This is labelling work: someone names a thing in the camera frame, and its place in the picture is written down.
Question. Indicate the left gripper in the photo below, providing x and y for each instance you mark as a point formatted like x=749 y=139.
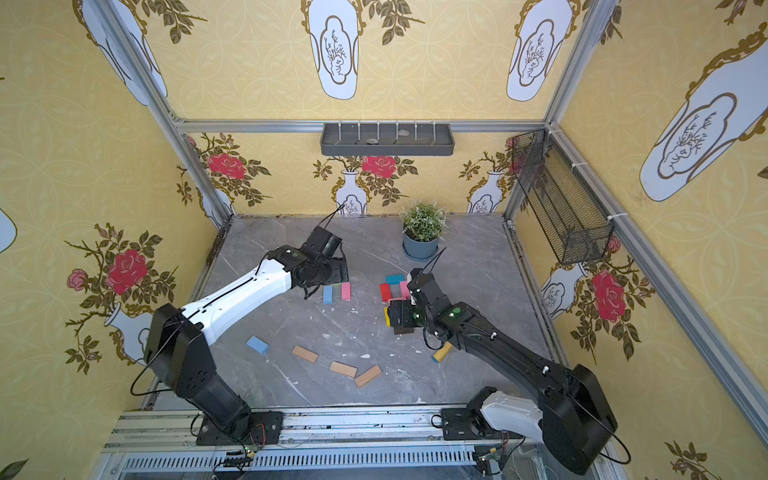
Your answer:
x=327 y=271

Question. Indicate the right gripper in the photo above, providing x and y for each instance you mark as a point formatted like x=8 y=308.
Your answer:
x=402 y=315

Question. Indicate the red block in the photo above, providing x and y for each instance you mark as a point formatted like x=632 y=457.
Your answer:
x=385 y=292

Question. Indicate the teal block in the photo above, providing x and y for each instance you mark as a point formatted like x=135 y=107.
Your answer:
x=394 y=279

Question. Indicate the wooden block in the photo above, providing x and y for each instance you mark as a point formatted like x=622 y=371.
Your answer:
x=305 y=354
x=369 y=375
x=343 y=369

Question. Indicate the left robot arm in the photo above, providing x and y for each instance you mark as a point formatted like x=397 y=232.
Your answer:
x=180 y=340

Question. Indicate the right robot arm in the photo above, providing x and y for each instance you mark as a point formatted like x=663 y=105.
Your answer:
x=567 y=409

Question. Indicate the potted green plant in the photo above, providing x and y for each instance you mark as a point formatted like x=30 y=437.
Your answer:
x=423 y=224

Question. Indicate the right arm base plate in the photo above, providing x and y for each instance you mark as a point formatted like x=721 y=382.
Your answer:
x=458 y=424

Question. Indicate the grey wall shelf tray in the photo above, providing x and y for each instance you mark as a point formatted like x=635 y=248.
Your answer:
x=393 y=138

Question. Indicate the aluminium rail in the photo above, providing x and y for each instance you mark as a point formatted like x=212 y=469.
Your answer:
x=319 y=438

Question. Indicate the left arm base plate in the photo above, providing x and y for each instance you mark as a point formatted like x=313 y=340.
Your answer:
x=258 y=428

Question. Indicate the black wire mesh basket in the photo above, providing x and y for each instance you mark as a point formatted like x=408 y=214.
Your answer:
x=574 y=223

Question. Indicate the circuit board with wires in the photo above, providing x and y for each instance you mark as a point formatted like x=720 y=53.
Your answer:
x=234 y=462

